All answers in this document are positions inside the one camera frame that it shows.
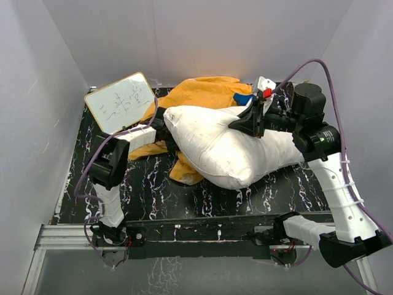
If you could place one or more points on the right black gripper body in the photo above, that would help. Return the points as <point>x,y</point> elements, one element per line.
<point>273,118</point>

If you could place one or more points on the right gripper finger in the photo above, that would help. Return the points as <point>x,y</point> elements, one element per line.
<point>244,123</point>
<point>251,109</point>

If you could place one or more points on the orange and blue pillowcase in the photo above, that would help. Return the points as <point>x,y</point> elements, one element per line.
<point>209,92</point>

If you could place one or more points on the white pillow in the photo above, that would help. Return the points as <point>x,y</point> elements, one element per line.
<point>226,157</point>

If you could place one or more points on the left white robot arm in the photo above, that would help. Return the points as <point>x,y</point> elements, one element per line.
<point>108,171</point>

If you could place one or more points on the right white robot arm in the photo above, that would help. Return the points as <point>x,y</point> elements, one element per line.
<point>354,234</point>

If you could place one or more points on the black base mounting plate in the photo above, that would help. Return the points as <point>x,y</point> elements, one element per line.
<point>215,237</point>

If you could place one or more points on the small whiteboard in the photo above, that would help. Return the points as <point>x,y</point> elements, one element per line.
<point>120,104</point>

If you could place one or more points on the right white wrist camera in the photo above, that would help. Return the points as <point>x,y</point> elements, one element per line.
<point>264,86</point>

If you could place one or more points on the aluminium frame rail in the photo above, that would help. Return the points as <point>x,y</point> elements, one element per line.
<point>64,263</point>

